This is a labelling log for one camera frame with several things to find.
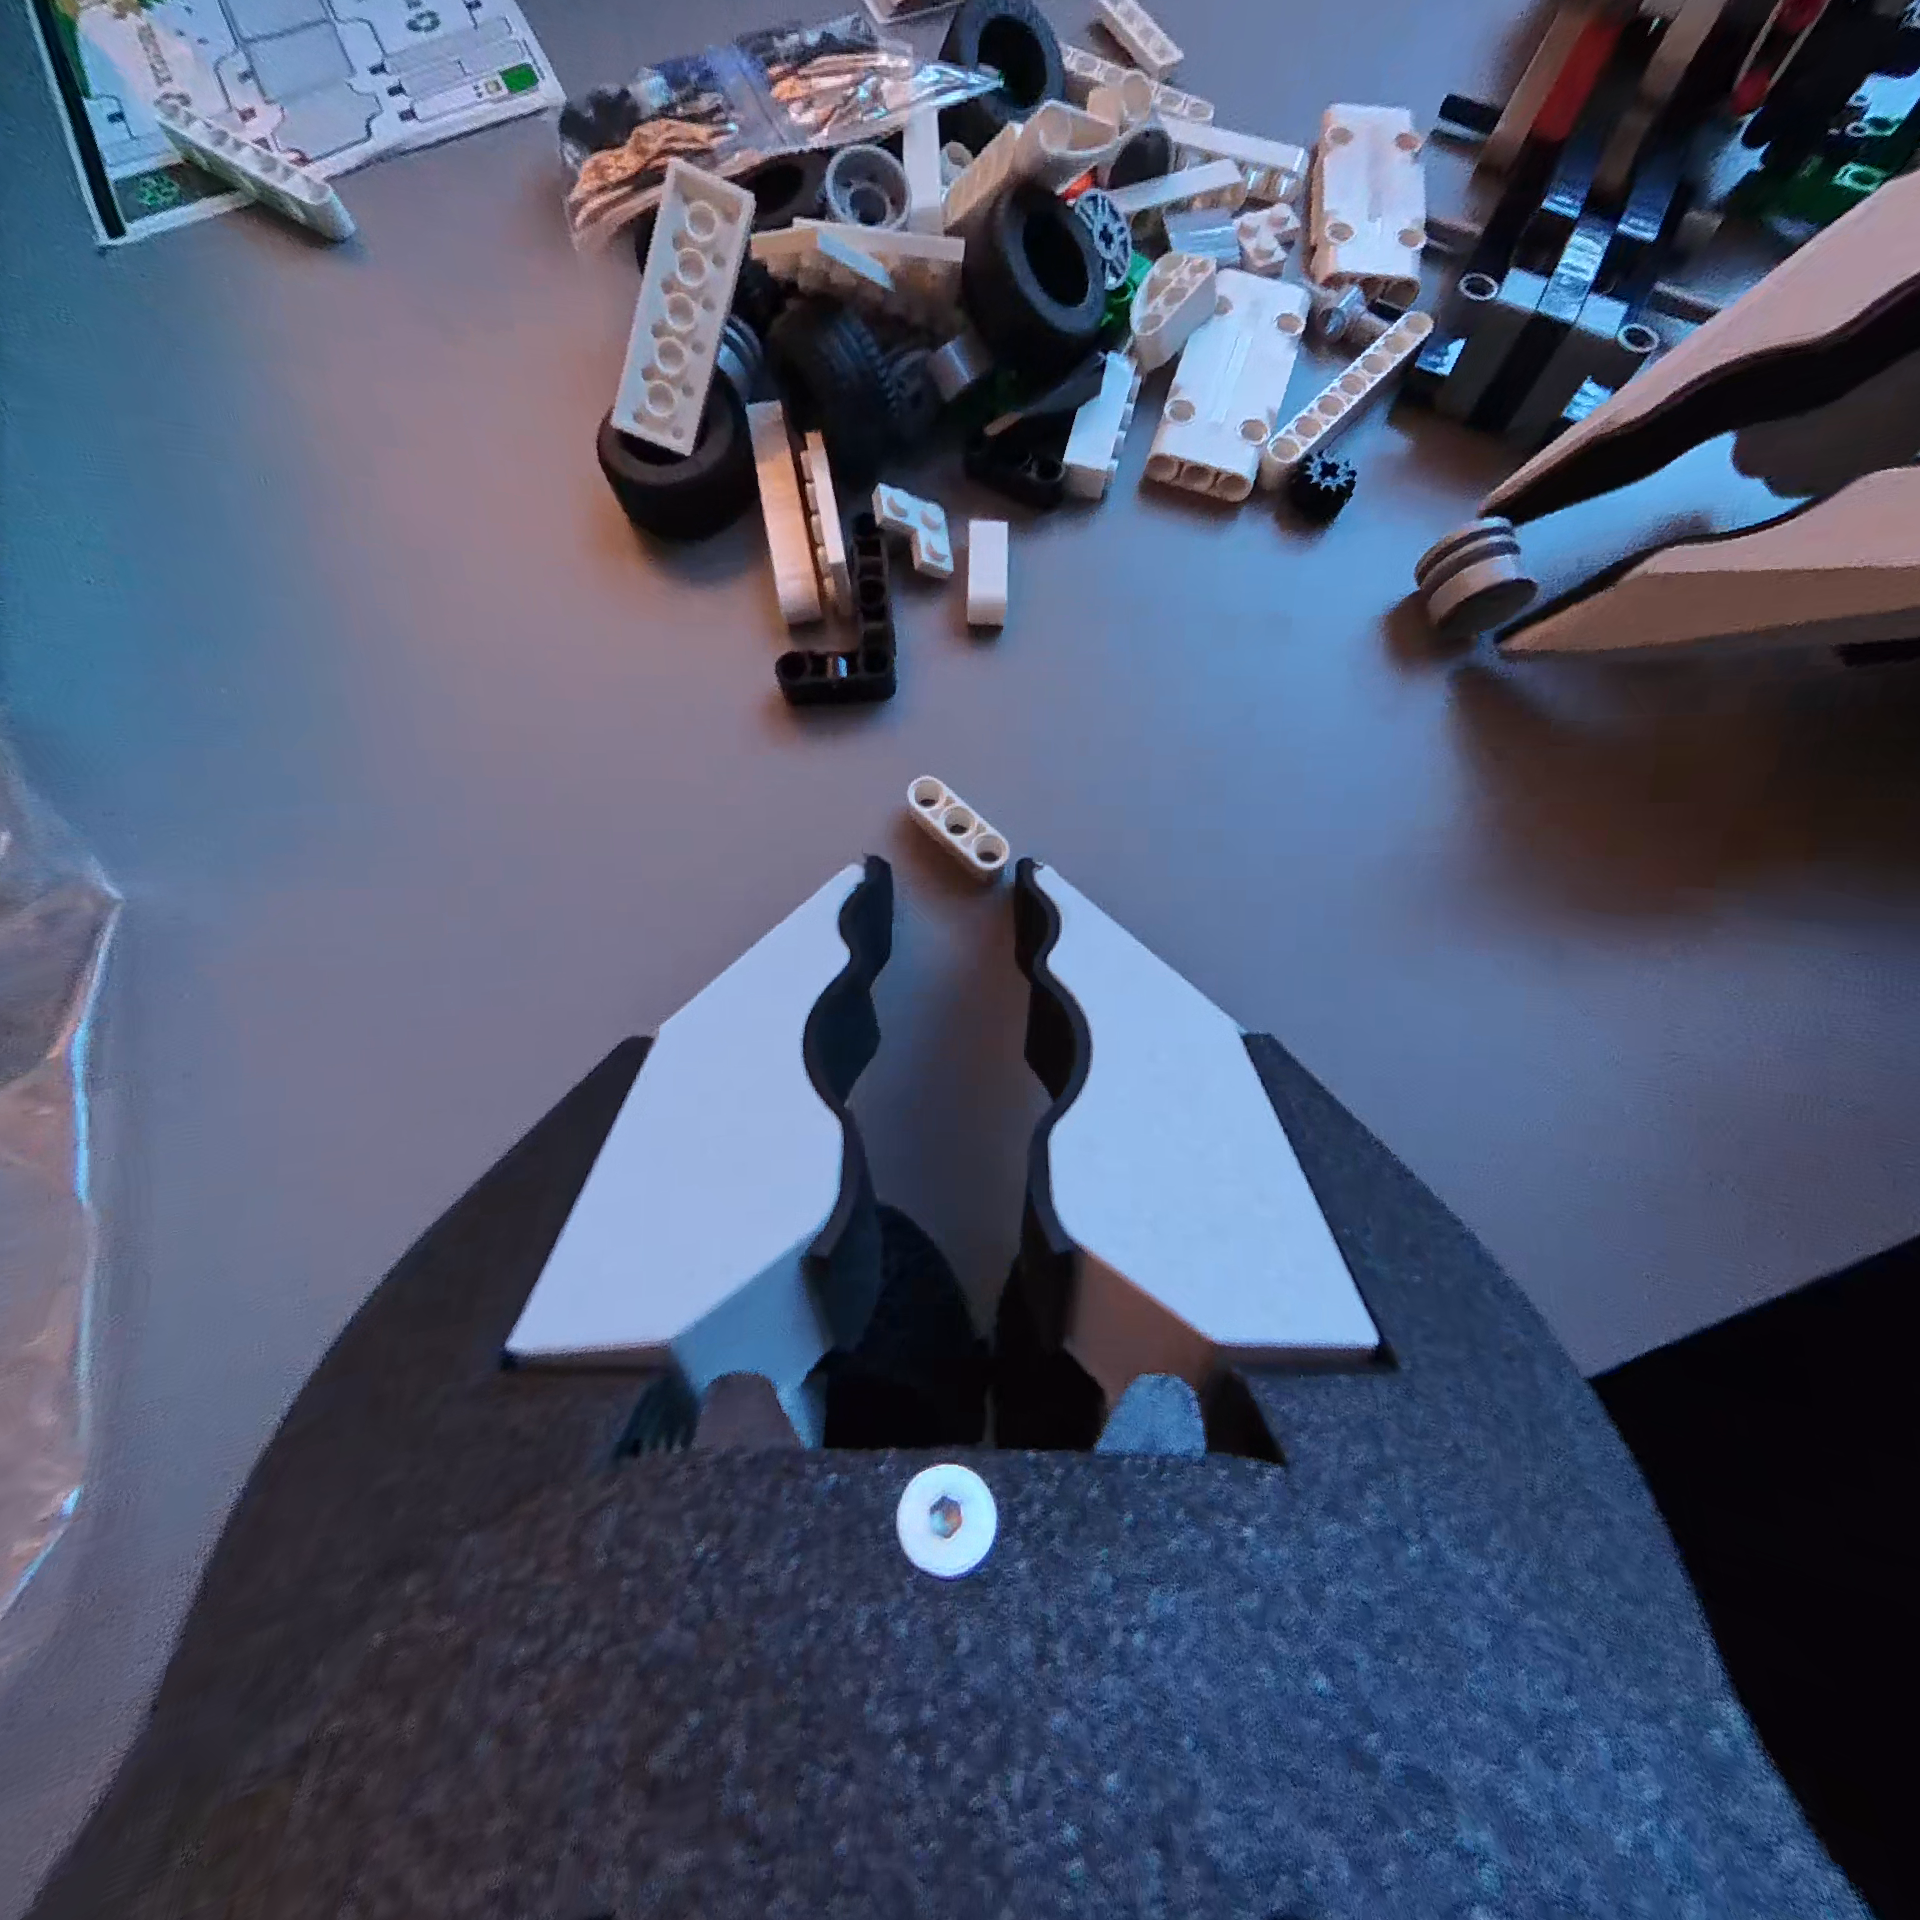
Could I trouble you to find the person's black clothing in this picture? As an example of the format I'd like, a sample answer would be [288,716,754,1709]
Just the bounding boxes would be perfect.
[1591,1246,1920,1920]

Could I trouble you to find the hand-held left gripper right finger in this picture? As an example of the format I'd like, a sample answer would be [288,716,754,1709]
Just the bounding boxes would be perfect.
[1016,860,1383,1444]

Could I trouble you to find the partly built lego truck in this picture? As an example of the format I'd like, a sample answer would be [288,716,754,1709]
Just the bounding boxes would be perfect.
[1394,0,1920,452]

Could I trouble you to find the grey ribbed wheel hub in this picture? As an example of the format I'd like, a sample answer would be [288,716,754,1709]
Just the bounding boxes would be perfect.
[1417,517,1539,632]

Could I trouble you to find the large clear plastic bag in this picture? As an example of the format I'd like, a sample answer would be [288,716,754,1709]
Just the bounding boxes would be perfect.
[0,735,127,1622]

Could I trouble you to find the pile of lego pieces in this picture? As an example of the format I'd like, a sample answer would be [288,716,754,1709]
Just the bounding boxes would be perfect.
[598,0,1442,705]

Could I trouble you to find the green and white sticker sheet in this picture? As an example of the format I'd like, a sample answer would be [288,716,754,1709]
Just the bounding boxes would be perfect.
[31,0,566,248]

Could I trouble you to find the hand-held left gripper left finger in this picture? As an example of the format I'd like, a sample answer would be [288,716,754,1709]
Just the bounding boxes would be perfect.
[505,856,896,1444]

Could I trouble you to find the white seven-hole beam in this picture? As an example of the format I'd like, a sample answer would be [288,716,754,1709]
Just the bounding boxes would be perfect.
[159,95,360,241]

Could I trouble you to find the white three-hole beam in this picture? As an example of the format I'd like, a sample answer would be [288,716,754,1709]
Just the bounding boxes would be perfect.
[909,774,1016,882]

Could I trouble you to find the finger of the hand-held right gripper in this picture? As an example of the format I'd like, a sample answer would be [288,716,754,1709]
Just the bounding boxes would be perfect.
[1498,464,1920,658]
[1478,181,1920,520]

